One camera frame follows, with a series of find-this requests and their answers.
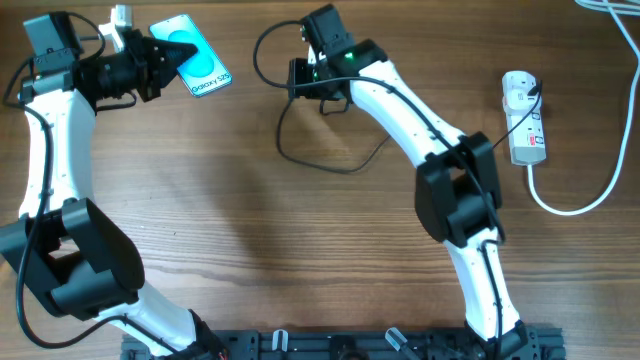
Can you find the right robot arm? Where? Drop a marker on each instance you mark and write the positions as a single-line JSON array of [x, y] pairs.
[[457, 192]]

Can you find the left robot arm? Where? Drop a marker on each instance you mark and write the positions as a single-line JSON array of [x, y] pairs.
[[65, 251]]

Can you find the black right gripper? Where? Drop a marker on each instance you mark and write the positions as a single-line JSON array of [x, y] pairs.
[[299, 71]]

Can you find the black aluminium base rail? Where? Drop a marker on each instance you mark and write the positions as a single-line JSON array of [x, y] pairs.
[[527, 343]]

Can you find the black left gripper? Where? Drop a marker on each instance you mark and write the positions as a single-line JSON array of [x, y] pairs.
[[147, 52]]

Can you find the white USB charger plug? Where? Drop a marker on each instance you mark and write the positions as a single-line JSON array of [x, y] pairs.
[[519, 101]]

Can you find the white power strip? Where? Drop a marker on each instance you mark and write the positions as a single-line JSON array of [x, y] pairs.
[[525, 133]]

